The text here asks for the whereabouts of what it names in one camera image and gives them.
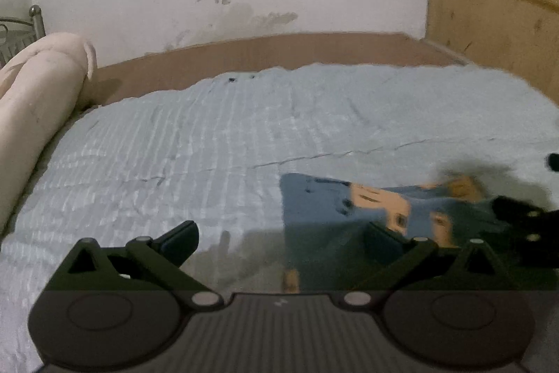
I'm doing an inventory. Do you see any blue patterned child pant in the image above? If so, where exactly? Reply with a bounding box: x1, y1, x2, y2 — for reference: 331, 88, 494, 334
279, 173, 509, 293

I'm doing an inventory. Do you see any light blue textured bedspread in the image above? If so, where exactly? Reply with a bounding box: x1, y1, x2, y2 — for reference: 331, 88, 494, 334
1, 64, 558, 372

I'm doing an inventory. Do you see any cream rolled pillow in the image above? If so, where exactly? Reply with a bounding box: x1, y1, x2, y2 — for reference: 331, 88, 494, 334
1, 32, 97, 227

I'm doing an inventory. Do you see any metal bed headboard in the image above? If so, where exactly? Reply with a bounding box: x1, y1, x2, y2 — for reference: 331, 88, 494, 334
0, 5, 45, 66

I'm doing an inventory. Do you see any brown wooden bed frame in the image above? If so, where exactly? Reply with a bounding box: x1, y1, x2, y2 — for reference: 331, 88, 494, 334
81, 32, 469, 111

